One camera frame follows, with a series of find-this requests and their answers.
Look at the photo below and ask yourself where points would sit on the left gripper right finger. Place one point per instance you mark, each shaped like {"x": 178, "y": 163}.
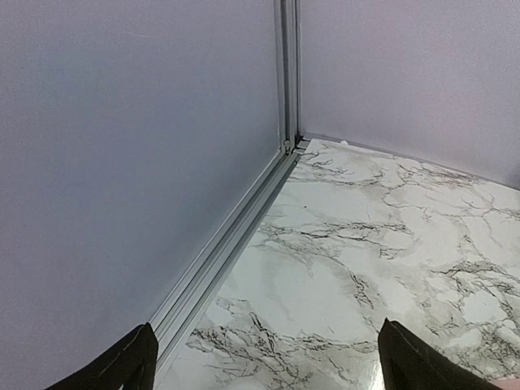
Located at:
{"x": 408, "y": 362}

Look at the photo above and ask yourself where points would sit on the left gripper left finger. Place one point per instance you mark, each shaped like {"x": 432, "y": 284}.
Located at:
{"x": 130, "y": 363}

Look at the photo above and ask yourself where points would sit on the left side bottom rail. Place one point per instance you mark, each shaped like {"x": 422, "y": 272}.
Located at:
{"x": 187, "y": 301}

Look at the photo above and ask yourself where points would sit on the left frame post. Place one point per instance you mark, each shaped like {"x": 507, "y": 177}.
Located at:
{"x": 288, "y": 57}

